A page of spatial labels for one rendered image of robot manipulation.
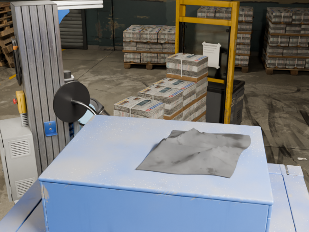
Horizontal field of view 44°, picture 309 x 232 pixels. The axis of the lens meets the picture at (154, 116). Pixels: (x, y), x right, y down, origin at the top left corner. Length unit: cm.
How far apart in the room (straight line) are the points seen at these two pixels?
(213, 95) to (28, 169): 281
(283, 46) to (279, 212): 728
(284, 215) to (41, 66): 176
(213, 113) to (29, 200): 382
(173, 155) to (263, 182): 26
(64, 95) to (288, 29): 719
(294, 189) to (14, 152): 181
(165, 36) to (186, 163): 738
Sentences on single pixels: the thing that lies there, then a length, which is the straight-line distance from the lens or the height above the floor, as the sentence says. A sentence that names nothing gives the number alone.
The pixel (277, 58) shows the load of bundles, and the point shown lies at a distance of 851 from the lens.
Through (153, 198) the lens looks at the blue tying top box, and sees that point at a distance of 98.
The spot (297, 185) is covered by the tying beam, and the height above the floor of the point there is 155.
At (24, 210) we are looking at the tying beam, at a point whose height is 155.
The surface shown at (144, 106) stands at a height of 106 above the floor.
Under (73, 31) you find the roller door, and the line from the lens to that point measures 1081.
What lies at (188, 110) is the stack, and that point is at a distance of 407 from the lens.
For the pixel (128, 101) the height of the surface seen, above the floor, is 106.
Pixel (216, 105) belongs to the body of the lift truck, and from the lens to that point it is 487.
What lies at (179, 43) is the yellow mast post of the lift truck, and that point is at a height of 132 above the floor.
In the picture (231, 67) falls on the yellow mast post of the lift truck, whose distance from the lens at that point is 451.
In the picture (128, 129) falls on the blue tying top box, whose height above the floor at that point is 175.
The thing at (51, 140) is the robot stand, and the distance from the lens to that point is 272.
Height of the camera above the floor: 228
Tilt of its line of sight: 22 degrees down
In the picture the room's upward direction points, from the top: straight up
